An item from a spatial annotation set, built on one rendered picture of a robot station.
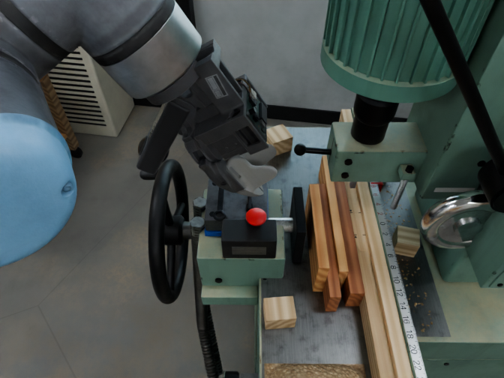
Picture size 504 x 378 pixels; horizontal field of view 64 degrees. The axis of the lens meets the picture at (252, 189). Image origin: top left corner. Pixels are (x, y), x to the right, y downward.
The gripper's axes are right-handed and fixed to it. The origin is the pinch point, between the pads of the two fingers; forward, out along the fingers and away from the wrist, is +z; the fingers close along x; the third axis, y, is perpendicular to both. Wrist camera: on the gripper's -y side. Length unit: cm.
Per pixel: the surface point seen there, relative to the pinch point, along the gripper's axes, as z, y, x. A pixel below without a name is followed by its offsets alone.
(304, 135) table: 21.4, 0.5, 30.5
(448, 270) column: 39.1, 18.4, 1.5
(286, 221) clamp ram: 13.1, -1.3, 3.2
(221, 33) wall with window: 44, -44, 148
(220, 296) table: 15.7, -15.2, -5.4
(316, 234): 14.1, 3.2, -0.1
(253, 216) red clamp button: 5.0, -2.7, -0.4
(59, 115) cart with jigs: 23, -117, 110
